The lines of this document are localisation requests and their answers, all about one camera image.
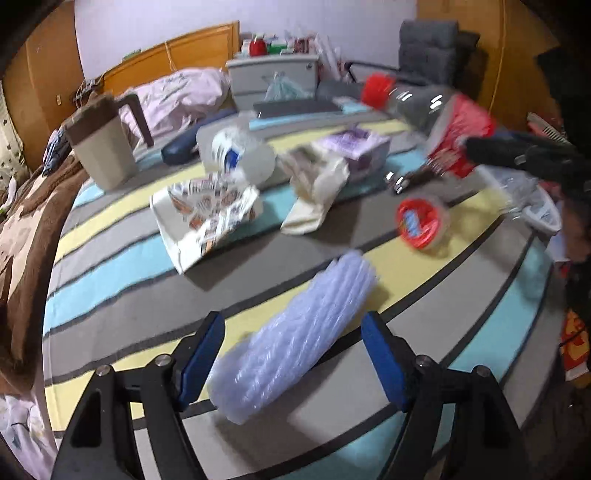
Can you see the grey nightstand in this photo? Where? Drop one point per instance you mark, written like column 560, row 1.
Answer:
column 244, row 76

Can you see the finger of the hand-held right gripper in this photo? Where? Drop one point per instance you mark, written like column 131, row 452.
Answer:
column 498, row 152

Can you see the white plastic bag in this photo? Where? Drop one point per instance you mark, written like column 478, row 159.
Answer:
column 328, row 57

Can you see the large white foam net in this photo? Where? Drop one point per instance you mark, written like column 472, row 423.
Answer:
column 295, row 341

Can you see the grey cushioned armchair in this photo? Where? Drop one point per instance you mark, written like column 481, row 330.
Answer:
column 427, row 41

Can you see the striped tablecloth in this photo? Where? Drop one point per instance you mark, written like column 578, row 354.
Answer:
column 138, row 300

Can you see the clear plastic bottle red label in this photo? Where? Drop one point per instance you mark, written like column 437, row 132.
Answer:
column 425, row 106

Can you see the purple drink carton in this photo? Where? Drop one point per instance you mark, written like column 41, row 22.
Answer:
column 355, row 147

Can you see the green tinted plastic bag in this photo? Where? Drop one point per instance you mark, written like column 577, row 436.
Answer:
column 286, row 90

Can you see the dark tablet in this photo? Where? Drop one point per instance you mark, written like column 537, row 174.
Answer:
column 295, row 107

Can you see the stack of small boxes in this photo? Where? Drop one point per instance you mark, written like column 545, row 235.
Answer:
column 279, row 45

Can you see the brown plush blanket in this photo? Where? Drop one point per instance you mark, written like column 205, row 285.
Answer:
column 27, row 221

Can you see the blue glasses case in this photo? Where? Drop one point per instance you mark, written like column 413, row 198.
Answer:
column 184, row 145

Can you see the wooden headboard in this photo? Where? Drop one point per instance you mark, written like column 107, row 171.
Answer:
column 184, row 55

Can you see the white trash bin with liner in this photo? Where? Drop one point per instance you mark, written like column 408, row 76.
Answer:
column 545, row 217

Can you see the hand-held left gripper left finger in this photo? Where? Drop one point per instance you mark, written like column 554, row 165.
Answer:
column 201, row 360

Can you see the pink duvet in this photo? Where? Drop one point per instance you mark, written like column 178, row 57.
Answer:
column 184, row 92

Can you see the white floral bedsheet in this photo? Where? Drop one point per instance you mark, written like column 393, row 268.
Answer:
column 23, row 438

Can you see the striped box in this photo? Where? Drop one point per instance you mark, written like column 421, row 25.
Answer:
column 549, row 125

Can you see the tall wooden wardrobe with stars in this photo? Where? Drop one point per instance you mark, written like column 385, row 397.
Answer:
column 46, row 69

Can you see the white yogurt cup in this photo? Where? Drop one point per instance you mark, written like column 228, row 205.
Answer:
column 231, row 152

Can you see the red jar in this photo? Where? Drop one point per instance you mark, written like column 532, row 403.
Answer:
column 257, row 47

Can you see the wide wooden wardrobe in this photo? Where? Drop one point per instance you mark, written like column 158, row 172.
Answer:
column 508, row 46

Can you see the blue striped garment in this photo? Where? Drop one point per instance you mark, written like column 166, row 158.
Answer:
column 55, row 150

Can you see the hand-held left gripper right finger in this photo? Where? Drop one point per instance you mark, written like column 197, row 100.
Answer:
column 385, row 360

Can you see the beige mug with brown lid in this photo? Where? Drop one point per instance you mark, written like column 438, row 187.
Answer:
column 104, row 152

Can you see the black power strip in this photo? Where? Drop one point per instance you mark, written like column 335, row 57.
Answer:
column 85, row 90

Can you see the red lid plastic cup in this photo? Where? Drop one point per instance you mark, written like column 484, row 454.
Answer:
column 418, row 221

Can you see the plain white paper bag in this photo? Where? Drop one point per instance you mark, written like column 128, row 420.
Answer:
column 309, row 203

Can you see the crumpled brown snack wrapper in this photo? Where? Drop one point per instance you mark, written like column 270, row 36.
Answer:
column 401, row 180

